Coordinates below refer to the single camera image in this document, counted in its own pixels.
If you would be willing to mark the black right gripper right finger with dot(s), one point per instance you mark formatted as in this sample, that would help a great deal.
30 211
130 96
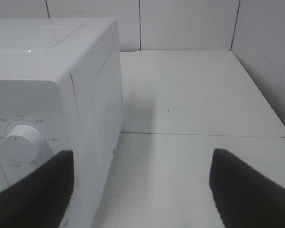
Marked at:
244 197

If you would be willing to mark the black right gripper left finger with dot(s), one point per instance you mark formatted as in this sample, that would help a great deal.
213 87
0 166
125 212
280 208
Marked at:
40 199

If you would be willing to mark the white microwave oven body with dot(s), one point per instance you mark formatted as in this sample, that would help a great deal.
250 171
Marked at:
62 76

